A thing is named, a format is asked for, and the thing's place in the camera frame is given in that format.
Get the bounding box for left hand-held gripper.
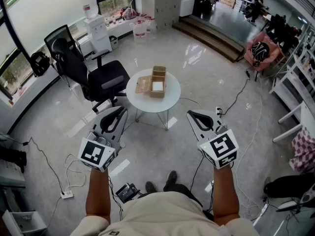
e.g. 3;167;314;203
78;106;129;173

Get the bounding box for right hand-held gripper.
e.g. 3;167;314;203
187;110;240;169

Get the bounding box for woven wicker organizer box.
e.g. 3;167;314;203
134;65;167;99

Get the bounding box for person's right forearm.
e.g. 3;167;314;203
212;163;241;227

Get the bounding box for person's left forearm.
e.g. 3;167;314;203
85;167;111;223

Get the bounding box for white cabinet shelf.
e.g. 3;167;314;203
2;210;47;236

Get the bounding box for round white side table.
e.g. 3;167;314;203
126;69;182;131

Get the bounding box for black mesh office chair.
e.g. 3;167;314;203
43;25;131;113

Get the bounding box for person's right black shoe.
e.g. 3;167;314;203
166;170;178;186

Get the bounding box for person's black shoe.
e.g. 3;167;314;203
166;170;178;186
145;180;158;194

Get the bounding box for person's black trousers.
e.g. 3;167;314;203
137;183;205;207

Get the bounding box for black handheld screen device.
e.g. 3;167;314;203
115;182;141;203

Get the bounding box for person's left black shoe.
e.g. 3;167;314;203
145;180;158;194

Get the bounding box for small grey waste bin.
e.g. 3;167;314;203
109;35;120;50

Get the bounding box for wooden step platform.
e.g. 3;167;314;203
172;16;246;63

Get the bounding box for white water dispenser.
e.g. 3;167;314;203
83;15;113;54

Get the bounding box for black patterned cushion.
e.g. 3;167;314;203
251;41;271;62

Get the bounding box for black backpack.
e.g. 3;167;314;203
30;52;51;78

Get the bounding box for large clear water jug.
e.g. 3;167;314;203
145;18;158;40
132;20;148;44

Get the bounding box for pink armchair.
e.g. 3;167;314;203
244;32;286;72

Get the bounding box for person's beige shirt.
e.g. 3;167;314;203
70;190;259;236

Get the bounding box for pink checkered cloth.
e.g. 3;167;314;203
289;126;315;173

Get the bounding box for white metal shelf rack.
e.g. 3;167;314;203
268;23;315;95

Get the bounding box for white slotted tray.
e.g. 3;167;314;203
0;153;27;189

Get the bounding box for clear dispenser water bottle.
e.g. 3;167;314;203
83;0;99;19

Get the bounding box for grey patterned locker cabinet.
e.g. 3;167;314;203
155;0;180;30

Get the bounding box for black cable with adapter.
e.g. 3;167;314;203
218;69;252;115

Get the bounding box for long white cable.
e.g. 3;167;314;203
235;70;264;206

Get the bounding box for coiled white cable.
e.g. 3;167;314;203
64;152;92;194

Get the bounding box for thin black floor cable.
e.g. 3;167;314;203
22;137;66;196

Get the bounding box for white table frame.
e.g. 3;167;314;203
272;101;315;144

